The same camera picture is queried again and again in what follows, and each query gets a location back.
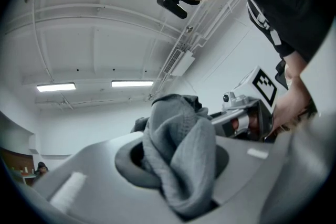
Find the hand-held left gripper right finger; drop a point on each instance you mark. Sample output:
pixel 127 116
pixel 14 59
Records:
pixel 244 186

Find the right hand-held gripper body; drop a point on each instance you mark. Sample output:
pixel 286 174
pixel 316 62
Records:
pixel 252 91

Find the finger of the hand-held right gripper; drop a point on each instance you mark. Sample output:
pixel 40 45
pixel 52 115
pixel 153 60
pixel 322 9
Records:
pixel 218 120

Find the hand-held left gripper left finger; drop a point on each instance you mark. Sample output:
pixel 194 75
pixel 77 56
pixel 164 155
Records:
pixel 92 178

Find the dark grey garment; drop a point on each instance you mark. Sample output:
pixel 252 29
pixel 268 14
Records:
pixel 183 160

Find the person's right forearm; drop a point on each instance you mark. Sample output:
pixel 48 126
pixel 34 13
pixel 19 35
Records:
pixel 294 91

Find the person's right hand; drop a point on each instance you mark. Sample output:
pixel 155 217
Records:
pixel 253 123

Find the white air conditioner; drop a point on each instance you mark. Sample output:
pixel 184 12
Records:
pixel 181 63

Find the white ceiling pipe bundle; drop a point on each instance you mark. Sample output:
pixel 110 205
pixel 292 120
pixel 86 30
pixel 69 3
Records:
pixel 204 34

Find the ceiling strip light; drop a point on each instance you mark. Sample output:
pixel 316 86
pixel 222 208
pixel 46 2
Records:
pixel 132 83
pixel 56 86

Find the brown wall panel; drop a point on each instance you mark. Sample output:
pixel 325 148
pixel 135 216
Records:
pixel 15 162

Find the black head-mounted camera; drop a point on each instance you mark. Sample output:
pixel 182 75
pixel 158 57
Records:
pixel 173 6

